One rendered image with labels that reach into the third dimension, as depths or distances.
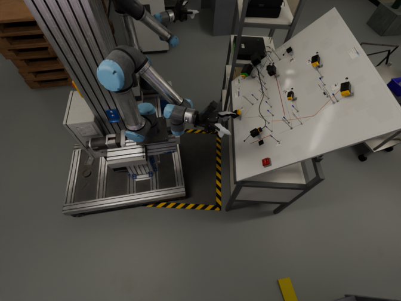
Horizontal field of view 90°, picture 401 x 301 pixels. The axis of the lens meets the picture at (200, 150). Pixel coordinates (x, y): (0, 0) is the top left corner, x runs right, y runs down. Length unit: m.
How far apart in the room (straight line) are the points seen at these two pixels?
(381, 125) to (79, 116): 1.82
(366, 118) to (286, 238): 1.57
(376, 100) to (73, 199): 2.63
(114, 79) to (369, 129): 1.28
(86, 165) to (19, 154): 1.08
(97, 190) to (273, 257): 1.99
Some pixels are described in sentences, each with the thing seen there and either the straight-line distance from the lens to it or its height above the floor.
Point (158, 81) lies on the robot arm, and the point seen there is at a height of 1.64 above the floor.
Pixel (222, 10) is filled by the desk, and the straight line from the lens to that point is 4.75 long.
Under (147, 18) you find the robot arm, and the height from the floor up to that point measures 1.67.
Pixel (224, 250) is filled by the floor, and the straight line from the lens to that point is 2.36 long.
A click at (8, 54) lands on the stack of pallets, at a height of 0.58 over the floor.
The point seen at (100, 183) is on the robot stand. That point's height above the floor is 0.23.
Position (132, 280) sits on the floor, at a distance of 2.39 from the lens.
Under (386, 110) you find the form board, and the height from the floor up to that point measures 1.59.
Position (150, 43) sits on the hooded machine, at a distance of 4.25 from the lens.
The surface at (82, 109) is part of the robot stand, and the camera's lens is 1.70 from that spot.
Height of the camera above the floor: 2.32
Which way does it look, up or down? 58 degrees down
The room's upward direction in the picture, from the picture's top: 3 degrees clockwise
